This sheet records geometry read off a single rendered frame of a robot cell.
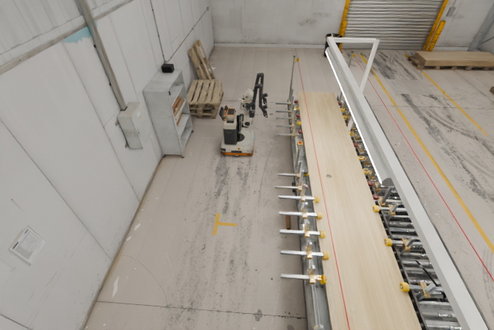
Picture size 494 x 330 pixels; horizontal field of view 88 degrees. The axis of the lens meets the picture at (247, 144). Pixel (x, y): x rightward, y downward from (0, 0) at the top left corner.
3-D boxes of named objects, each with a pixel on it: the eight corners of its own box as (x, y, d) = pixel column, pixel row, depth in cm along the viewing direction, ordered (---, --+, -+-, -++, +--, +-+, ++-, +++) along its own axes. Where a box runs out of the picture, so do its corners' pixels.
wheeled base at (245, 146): (220, 155, 529) (219, 146, 513) (224, 136, 577) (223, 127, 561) (253, 156, 525) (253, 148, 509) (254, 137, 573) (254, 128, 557)
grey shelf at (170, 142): (162, 156, 533) (142, 91, 431) (175, 130, 600) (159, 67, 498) (184, 158, 530) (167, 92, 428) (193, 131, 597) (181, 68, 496)
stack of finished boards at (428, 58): (501, 66, 815) (504, 61, 803) (423, 65, 824) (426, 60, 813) (485, 56, 872) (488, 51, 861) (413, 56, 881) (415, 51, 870)
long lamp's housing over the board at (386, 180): (380, 185, 176) (384, 178, 171) (325, 52, 356) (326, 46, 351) (398, 186, 175) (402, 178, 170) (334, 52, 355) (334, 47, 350)
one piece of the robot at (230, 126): (224, 149, 523) (220, 115, 469) (227, 132, 564) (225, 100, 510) (240, 150, 521) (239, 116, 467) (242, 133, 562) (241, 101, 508)
